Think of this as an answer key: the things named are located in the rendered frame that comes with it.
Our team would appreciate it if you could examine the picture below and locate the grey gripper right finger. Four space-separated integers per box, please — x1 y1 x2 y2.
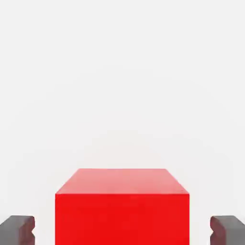
210 215 245 245

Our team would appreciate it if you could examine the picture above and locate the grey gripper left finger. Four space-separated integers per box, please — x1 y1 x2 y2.
0 215 36 245

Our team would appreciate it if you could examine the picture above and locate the small red cube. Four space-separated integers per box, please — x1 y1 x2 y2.
55 168 190 245

